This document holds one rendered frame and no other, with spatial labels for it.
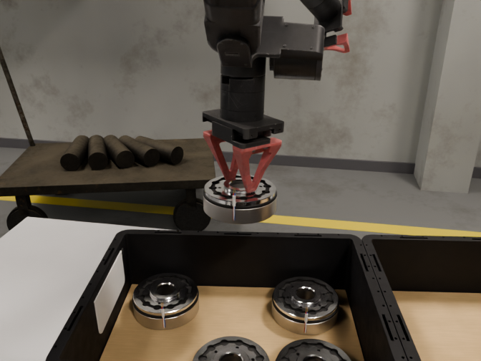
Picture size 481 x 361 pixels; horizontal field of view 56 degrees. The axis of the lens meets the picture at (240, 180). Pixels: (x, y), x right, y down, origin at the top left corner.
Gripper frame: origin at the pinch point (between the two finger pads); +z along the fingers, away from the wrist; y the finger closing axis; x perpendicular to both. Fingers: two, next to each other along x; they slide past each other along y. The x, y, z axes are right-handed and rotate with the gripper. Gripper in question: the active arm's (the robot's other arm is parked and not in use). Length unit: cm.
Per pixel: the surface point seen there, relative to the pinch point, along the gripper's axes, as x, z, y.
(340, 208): -167, 99, 120
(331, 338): -7.6, 22.4, -12.9
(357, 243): -17.4, 12.0, -8.0
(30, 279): 22, 36, 48
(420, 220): -194, 99, 81
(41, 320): 23, 36, 33
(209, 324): 5.2, 22.7, 0.2
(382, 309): -7.8, 12.4, -20.3
